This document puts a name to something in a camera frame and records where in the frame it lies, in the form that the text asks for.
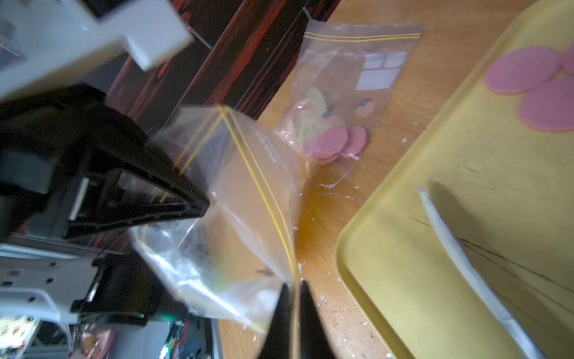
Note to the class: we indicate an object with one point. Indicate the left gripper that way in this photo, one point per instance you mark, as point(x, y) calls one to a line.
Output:
point(71, 167)

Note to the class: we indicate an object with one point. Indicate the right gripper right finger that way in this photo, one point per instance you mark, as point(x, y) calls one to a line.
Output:
point(313, 340)

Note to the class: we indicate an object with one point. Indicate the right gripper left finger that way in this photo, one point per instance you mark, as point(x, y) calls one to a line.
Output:
point(278, 341)

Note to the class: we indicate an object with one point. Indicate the clear resealable bag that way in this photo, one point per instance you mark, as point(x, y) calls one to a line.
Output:
point(231, 263)
point(344, 77)

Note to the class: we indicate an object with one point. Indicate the pink round cookie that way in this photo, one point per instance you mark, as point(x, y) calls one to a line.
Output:
point(522, 70)
point(326, 144)
point(549, 107)
point(358, 138)
point(568, 60)

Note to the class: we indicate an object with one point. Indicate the metal tongs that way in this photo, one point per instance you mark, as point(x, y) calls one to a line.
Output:
point(526, 345)

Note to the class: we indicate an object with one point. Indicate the yellow tray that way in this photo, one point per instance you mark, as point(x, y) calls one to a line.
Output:
point(505, 190)

